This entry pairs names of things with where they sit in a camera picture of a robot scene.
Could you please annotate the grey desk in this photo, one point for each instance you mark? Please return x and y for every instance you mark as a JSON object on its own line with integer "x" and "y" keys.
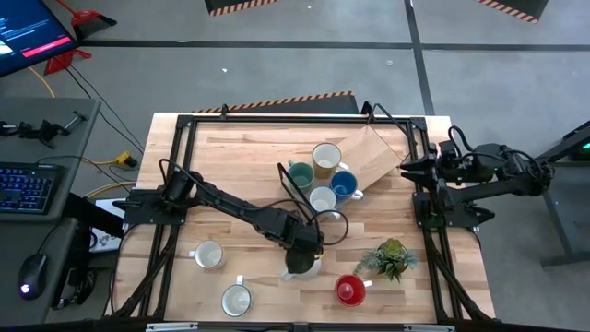
{"x": 14, "y": 240}
{"x": 78, "y": 138}

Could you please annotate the green mug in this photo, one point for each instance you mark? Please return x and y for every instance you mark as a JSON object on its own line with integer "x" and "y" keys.
{"x": 302, "y": 174}

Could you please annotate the black clamp tool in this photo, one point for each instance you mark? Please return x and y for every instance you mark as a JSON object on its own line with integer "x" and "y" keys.
{"x": 41, "y": 131}

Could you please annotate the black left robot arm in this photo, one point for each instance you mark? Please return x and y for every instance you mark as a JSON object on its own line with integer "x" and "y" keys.
{"x": 230, "y": 207}

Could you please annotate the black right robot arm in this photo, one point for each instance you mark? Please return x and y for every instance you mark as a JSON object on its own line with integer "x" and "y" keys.
{"x": 498, "y": 186}

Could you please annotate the black desk frame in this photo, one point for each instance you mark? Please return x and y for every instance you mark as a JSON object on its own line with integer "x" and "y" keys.
{"x": 558, "y": 221}

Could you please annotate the blue mug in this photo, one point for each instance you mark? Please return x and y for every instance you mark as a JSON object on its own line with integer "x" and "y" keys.
{"x": 343, "y": 184}

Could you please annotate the black table frame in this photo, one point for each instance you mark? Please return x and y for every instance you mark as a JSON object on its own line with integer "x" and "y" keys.
{"x": 184, "y": 138}

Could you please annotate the backlit black keyboard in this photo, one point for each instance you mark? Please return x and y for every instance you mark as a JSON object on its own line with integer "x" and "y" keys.
{"x": 25, "y": 189}

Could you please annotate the silver metal bracket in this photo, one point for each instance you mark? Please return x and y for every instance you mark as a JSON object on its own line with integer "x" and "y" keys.
{"x": 170, "y": 327}
{"x": 428, "y": 328}

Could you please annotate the red plastic dustpan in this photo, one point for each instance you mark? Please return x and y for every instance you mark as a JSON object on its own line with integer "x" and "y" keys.
{"x": 67, "y": 60}

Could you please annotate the white printed box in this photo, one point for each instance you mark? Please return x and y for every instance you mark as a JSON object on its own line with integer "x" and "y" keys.
{"x": 108, "y": 240}

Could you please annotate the yellow mug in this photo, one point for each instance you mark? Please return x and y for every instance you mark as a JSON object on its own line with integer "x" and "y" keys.
{"x": 326, "y": 159}

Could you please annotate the computer monitor blue screen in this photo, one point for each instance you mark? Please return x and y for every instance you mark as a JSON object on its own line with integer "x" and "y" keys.
{"x": 27, "y": 32}

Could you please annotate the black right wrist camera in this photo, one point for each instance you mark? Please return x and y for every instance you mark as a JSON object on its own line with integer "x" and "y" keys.
{"x": 447, "y": 150}

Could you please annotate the grey white patterned mug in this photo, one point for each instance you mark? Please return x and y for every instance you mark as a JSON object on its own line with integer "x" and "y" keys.
{"x": 208, "y": 254}

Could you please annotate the red white patterned mug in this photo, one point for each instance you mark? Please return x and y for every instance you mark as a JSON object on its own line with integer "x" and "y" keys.
{"x": 322, "y": 198}

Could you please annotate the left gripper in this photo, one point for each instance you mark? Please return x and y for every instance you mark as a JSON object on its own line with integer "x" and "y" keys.
{"x": 299, "y": 233}

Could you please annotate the dark rimmed white mug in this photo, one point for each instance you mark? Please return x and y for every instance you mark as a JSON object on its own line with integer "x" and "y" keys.
{"x": 236, "y": 299}

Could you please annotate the succulent plant black pot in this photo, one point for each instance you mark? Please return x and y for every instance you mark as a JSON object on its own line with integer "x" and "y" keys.
{"x": 389, "y": 258}

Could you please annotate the large white mug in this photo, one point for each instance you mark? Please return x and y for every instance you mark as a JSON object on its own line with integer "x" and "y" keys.
{"x": 302, "y": 272}

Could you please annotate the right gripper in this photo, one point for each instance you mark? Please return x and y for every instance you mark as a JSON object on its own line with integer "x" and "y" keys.
{"x": 447, "y": 173}

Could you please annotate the black computer mouse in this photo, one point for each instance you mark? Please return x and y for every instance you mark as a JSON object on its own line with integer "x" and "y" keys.
{"x": 32, "y": 276}

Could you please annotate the black rack wooden shelf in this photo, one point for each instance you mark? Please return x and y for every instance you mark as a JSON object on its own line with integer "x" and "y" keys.
{"x": 369, "y": 152}

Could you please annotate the black hazard striped platform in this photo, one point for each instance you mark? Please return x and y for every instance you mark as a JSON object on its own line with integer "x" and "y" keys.
{"x": 511, "y": 7}
{"x": 276, "y": 107}
{"x": 239, "y": 5}

